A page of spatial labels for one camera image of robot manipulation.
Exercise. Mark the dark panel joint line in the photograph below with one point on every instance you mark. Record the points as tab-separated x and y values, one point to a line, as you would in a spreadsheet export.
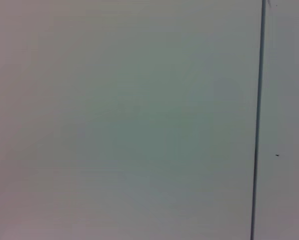
258	125

